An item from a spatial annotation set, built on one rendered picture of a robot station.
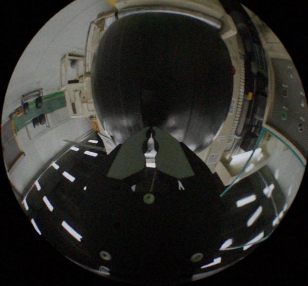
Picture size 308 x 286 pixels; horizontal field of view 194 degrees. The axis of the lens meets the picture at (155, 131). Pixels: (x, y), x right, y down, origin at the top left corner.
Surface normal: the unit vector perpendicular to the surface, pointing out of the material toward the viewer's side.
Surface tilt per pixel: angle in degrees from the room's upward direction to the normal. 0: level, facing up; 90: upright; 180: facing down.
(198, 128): 76
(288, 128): 90
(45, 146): 90
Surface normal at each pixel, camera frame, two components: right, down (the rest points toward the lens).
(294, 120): -1.00, 0.03
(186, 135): 0.03, 0.69
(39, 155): 0.99, 0.05
